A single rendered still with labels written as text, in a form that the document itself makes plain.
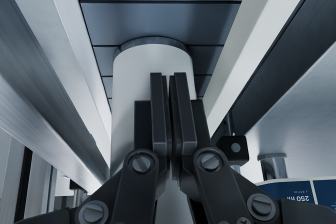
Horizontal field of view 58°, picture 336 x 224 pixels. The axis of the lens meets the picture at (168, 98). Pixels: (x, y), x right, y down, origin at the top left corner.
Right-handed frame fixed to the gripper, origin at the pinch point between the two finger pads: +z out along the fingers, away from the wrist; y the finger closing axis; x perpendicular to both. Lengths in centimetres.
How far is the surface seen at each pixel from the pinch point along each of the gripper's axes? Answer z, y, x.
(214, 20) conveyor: 6.2, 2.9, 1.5
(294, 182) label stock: 12.9, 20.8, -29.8
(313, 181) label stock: 12.7, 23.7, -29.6
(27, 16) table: 12.9, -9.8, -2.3
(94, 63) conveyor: 8.0, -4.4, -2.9
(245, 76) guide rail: 2.9, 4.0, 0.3
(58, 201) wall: 242, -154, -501
